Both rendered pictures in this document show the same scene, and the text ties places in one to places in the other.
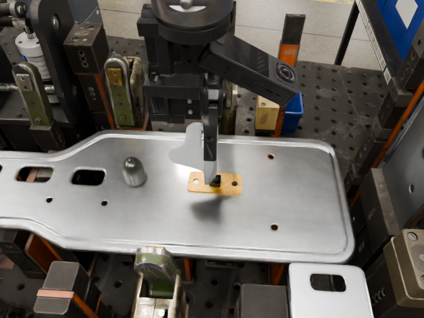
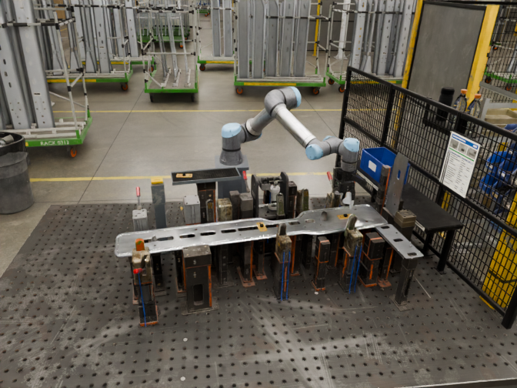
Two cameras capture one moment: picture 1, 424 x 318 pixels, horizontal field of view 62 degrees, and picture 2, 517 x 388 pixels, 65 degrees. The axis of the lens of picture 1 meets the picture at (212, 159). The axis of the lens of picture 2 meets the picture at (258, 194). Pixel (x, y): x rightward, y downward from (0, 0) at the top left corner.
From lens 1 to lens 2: 1.81 m
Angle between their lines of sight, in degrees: 28
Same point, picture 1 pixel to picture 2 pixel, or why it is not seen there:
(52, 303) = (325, 242)
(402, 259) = (398, 216)
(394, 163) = (388, 202)
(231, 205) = not seen: hidden behind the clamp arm
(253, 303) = (371, 235)
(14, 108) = (261, 214)
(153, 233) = (338, 227)
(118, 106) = (305, 204)
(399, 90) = (381, 186)
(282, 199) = (365, 216)
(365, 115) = not seen: hidden behind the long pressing
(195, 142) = (348, 196)
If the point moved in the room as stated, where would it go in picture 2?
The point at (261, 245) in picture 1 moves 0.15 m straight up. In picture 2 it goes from (365, 224) to (370, 199)
